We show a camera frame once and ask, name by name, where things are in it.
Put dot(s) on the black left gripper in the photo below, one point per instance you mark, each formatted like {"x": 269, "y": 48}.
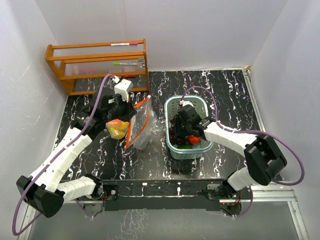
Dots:
{"x": 130, "y": 111}

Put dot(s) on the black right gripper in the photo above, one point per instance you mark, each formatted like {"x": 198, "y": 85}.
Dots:
{"x": 178, "y": 120}

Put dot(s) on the orange pumpkin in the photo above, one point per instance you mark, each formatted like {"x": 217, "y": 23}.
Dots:
{"x": 193, "y": 140}

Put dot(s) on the purple grapes bunch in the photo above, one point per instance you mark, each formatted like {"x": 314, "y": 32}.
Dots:
{"x": 173, "y": 138}

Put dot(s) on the blue zip top bag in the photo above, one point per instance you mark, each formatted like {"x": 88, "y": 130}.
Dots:
{"x": 117, "y": 128}

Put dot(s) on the orange zip plastic bag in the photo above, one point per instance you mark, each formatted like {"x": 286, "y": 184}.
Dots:
{"x": 142, "y": 125}

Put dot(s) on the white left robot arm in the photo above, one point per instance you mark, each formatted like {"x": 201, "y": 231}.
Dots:
{"x": 43, "y": 189}

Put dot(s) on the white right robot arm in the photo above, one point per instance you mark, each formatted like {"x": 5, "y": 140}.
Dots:
{"x": 264, "y": 159}

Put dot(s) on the white plastic basket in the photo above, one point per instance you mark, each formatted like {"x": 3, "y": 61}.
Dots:
{"x": 170, "y": 110}

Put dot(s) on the green white marker pen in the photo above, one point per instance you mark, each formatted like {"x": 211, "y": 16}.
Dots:
{"x": 125, "y": 64}

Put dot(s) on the wooden shelf rack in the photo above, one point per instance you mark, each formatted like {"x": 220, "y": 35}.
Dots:
{"x": 72, "y": 62}

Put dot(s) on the pink white marker pen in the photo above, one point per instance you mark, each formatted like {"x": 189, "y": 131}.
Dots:
{"x": 124, "y": 44}

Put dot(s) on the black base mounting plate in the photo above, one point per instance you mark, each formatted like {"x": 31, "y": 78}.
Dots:
{"x": 178, "y": 194}

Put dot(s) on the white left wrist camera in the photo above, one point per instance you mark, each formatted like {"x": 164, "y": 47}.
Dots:
{"x": 122, "y": 87}

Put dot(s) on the aluminium frame rail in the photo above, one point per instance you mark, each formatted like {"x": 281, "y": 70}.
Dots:
{"x": 275, "y": 192}

